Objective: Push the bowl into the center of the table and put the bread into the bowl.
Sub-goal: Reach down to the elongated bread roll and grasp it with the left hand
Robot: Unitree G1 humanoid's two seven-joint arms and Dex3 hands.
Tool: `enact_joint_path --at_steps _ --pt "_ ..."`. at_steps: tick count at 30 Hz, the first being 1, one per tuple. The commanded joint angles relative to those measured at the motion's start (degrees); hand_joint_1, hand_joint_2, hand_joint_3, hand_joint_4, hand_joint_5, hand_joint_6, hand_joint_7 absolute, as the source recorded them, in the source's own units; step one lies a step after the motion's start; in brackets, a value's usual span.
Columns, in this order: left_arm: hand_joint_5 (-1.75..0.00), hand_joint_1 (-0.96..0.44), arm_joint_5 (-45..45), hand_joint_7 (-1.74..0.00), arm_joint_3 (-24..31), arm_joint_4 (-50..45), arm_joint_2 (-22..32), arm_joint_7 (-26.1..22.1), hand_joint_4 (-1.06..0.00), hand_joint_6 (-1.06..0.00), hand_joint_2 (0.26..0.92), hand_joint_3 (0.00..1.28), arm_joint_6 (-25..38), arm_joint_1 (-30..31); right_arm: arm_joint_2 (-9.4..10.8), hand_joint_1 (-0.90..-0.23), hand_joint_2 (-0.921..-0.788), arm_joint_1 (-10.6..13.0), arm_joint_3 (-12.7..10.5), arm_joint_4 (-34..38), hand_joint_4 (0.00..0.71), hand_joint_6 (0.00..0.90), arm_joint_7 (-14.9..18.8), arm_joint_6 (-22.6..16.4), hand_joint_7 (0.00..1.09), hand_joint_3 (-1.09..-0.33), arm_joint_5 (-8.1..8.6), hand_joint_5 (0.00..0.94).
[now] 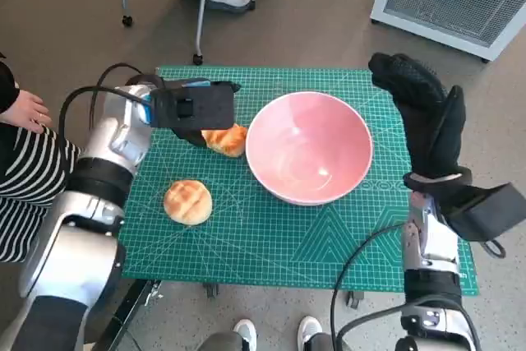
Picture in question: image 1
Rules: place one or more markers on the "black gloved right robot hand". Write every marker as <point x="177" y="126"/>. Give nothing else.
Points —
<point x="423" y="121"/>

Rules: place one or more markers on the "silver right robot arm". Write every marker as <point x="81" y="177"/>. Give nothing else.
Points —
<point x="439" y="244"/>

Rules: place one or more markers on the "black metal frame bar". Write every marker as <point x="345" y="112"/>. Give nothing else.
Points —
<point x="127" y="318"/>

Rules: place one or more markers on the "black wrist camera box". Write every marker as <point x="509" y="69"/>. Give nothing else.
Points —
<point x="485" y="215"/>
<point x="197" y="106"/>

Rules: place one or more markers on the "green cutting mat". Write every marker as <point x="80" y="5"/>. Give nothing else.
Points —
<point x="267" y="244"/>

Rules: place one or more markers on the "person's hand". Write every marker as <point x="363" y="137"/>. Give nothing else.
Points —
<point x="29" y="112"/>

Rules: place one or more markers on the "black table caster wheel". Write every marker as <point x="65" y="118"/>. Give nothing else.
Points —
<point x="210" y="290"/>
<point x="355" y="299"/>

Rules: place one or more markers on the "pink bowl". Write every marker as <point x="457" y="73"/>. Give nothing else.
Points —
<point x="308" y="149"/>

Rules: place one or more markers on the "grey office chair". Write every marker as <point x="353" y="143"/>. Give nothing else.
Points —
<point x="200" y="18"/>

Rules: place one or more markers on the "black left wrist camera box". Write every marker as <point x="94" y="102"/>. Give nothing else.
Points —
<point x="197" y="106"/>

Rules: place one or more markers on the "long twisted bread loaf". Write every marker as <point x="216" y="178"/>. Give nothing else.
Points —
<point x="226" y="141"/>

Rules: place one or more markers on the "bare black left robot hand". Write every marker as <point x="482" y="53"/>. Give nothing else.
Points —
<point x="189" y="137"/>

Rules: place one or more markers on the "round bread bun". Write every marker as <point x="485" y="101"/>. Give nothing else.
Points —
<point x="188" y="203"/>

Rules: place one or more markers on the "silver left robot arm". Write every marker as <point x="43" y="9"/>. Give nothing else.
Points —
<point x="107" y="137"/>

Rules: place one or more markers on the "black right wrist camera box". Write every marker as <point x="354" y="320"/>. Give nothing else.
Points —
<point x="485" y="215"/>

